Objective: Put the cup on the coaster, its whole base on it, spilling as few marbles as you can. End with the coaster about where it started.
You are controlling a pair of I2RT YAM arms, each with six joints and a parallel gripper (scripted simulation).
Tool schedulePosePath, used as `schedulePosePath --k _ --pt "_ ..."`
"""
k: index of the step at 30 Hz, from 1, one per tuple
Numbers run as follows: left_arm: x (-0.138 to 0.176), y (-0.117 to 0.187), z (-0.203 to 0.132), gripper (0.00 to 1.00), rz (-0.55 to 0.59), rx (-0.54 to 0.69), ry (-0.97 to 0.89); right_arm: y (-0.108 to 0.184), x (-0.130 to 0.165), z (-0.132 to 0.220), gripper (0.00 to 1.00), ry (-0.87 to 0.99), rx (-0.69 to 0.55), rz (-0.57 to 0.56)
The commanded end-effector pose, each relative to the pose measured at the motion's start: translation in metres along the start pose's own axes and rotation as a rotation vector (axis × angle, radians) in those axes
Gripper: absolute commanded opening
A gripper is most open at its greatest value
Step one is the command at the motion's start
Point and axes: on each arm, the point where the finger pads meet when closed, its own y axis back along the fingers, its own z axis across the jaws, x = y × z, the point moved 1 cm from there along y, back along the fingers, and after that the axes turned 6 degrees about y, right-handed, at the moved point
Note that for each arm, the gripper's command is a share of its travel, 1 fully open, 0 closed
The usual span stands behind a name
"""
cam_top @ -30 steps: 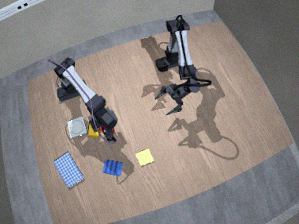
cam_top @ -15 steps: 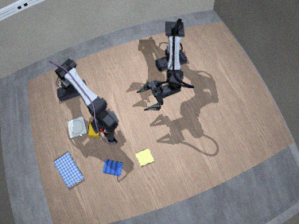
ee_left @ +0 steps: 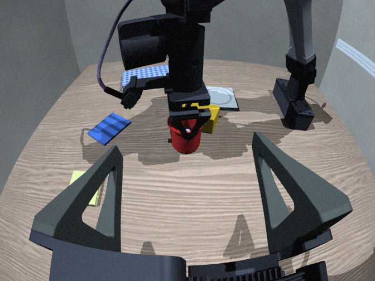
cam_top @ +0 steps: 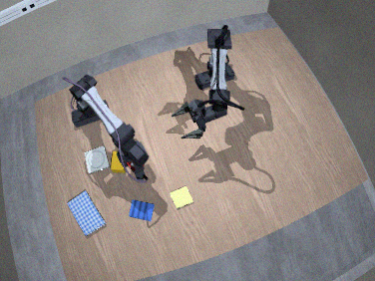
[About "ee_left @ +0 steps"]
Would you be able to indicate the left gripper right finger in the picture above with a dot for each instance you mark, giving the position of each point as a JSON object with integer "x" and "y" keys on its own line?
{"x": 318, "y": 205}

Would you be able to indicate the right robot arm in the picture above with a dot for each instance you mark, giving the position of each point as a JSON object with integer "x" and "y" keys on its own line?
{"x": 144, "y": 41}

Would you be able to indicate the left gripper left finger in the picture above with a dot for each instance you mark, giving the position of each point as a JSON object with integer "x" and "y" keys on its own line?
{"x": 62, "y": 217}

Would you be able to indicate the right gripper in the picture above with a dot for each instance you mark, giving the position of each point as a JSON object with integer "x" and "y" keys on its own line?
{"x": 186, "y": 87}

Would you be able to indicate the red cup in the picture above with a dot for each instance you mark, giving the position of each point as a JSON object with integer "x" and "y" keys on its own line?
{"x": 179, "y": 142}

